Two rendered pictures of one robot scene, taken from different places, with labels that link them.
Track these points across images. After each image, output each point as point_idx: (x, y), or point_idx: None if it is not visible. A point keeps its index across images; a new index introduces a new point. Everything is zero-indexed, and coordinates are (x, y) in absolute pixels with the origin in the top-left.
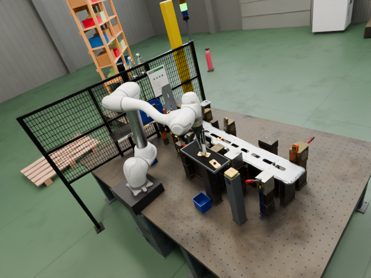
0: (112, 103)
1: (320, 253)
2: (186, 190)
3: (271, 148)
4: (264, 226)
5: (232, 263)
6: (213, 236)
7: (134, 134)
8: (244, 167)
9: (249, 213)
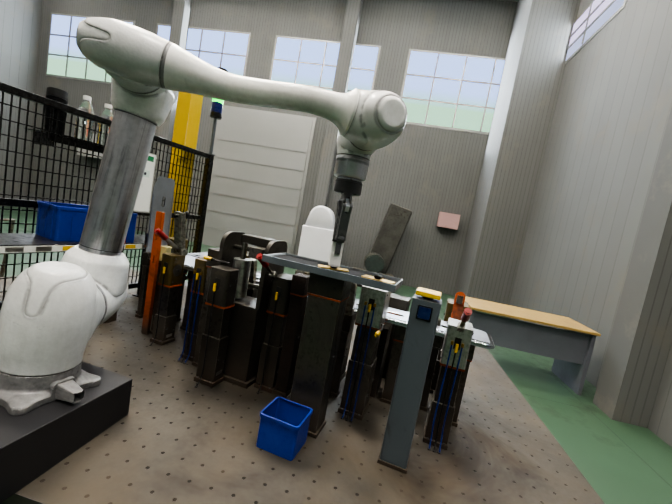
0: (133, 33)
1: (583, 496)
2: (207, 409)
3: (407, 308)
4: (452, 465)
5: None
6: None
7: (102, 199)
8: None
9: None
